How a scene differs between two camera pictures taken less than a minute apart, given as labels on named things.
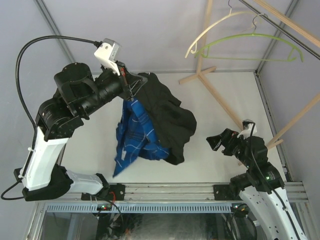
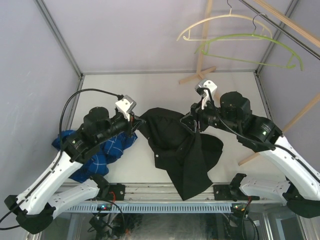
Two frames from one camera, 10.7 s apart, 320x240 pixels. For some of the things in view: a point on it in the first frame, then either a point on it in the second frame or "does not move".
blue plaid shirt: [136, 137] → [111, 150]
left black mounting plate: [116, 192] does not move
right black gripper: [227, 137] → [196, 120]
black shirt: [173, 124] → [185, 155]
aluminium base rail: [167, 191] does not move
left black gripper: [131, 82] → [131, 128]
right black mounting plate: [223, 192] does not move
